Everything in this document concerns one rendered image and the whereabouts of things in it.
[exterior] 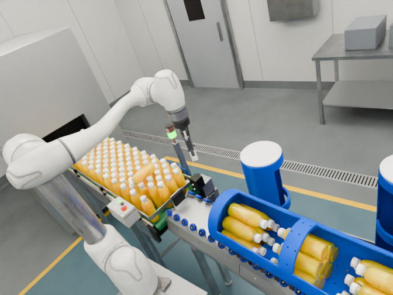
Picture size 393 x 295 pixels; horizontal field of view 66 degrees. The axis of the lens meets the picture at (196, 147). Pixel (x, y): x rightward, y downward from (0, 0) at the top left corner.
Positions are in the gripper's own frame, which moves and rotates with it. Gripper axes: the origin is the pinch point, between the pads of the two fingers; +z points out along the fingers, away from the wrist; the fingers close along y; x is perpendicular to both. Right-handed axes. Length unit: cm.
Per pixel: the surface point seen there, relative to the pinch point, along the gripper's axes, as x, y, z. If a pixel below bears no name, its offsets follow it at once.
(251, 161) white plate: -31, 39, 45
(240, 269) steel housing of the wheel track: -3, -22, 62
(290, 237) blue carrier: -27, -40, 27
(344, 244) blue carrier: -50, -40, 42
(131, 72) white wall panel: 101, 546, 99
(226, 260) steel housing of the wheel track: 2, -14, 61
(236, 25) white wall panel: -110, 372, 37
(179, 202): 21, 29, 51
